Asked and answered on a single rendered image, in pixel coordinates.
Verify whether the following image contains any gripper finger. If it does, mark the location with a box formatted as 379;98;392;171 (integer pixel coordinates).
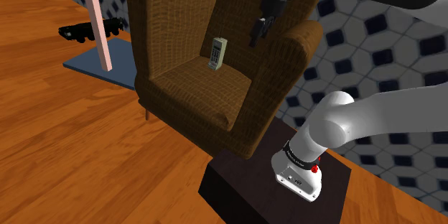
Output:
248;17;276;48

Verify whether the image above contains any beige brick mobile phone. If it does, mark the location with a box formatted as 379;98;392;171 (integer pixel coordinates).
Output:
207;36;228;72

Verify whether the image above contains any brown woven armchair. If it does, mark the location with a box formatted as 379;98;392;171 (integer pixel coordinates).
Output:
124;0;324;160

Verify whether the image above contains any blue floor mat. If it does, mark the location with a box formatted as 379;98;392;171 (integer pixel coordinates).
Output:
62;37;138;91

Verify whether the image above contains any dark robot stand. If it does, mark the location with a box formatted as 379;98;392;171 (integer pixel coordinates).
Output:
197;116;353;224

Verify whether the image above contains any black toy train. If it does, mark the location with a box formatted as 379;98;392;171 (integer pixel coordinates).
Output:
57;17;126;44

